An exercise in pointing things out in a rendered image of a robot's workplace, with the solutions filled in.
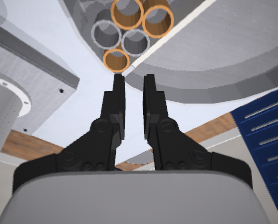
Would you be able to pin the bronze bushing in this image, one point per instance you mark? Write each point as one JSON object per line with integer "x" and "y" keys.
{"x": 127, "y": 22}
{"x": 116, "y": 64}
{"x": 162, "y": 28}

